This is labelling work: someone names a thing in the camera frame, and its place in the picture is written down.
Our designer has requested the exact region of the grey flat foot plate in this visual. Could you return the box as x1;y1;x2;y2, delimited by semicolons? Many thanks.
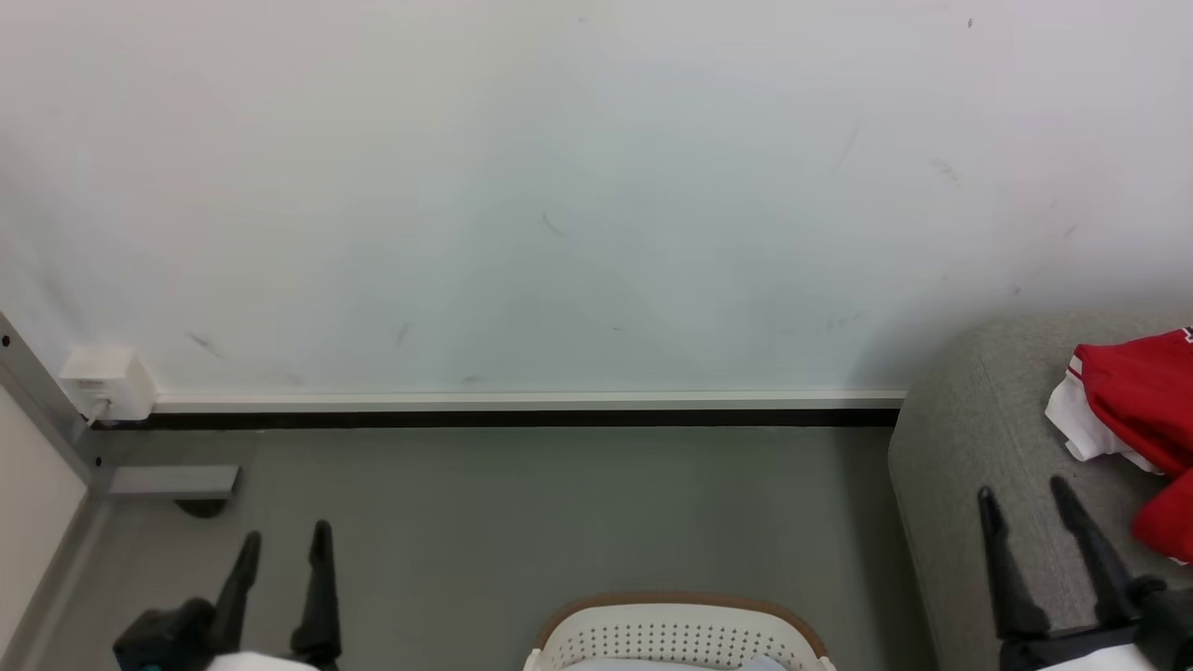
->
107;464;241;500

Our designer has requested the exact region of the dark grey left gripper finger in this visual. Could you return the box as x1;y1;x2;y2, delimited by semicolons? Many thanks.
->
213;531;262;651
291;521;342;664

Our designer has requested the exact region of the beige partition panel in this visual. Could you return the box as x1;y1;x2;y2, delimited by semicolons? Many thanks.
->
0;387;89;653

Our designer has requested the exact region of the pale bluish cloth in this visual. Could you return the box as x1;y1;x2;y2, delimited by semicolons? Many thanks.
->
559;652;788;671

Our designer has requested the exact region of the black and white baseboard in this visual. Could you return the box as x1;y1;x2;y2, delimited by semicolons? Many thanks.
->
93;391;907;430

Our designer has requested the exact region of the red and white garment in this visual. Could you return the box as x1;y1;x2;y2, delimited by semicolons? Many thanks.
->
1044;326;1193;567

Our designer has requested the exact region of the grey fabric sofa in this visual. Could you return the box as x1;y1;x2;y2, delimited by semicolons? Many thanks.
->
887;312;1193;671

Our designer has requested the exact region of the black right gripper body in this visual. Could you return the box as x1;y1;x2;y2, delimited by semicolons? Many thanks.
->
999;576;1193;671

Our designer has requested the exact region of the white perforated basket brown rim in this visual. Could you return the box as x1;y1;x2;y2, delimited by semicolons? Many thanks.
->
522;592;837;671

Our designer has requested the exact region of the white wall socket box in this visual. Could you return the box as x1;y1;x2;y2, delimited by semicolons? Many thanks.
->
58;347;158;425

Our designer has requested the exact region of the grey metal partition frame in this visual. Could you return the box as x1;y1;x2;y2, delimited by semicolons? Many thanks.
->
0;312;113;671

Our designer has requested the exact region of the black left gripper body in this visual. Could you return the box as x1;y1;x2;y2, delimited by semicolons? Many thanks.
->
114;599;225;671

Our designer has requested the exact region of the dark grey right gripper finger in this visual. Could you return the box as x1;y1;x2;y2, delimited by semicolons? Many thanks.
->
1050;477;1134;623
978;486;1051;640

